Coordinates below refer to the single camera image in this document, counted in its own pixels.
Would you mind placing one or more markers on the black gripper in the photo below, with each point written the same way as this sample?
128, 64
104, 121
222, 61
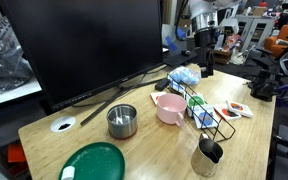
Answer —
204, 40

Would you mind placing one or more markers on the flat blue transport book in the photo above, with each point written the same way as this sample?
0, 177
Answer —
176, 87

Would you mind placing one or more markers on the brown wooden crate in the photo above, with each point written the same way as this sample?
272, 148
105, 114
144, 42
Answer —
222, 57

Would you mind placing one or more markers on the blue white plastic bag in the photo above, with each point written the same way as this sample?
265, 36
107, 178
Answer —
184, 75

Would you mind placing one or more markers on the black keyboard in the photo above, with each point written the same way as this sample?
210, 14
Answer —
179, 60

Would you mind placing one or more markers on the clear panel with blue tape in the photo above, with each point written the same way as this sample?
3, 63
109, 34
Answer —
172, 43

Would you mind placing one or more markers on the black power adapter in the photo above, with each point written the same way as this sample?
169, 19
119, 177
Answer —
162, 84

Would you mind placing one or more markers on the pink ceramic mug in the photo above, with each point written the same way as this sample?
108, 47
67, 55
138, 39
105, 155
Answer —
170, 110

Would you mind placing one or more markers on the white cabinet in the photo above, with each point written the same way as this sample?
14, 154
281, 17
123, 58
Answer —
252, 30

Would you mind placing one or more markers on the orange armchair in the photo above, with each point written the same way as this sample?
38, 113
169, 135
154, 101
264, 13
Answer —
280, 41

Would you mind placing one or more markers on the stainless steel milk pitcher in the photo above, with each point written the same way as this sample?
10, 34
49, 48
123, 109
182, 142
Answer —
202, 163

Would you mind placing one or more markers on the stainless steel canister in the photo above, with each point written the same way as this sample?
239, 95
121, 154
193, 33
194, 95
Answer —
122, 128

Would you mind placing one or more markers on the black monitor stand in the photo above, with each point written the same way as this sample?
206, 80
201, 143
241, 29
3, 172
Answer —
100, 106

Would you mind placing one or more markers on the large black computer monitor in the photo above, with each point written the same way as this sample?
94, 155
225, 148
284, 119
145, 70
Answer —
84, 43

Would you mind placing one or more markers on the green speckled plate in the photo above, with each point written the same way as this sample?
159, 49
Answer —
97, 163

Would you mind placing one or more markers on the small white block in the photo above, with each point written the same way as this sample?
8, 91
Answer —
68, 173

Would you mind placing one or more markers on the white side table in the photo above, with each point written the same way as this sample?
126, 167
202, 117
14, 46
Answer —
10, 93

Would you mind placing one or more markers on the black plastic bag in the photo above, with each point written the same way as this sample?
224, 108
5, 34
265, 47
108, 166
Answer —
4, 70

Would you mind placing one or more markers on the orange box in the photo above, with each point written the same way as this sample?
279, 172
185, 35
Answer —
16, 153

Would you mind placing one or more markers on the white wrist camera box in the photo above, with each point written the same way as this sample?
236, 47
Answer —
229, 26

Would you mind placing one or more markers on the black camera clamp mount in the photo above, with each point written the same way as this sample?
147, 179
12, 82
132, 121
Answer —
264, 86

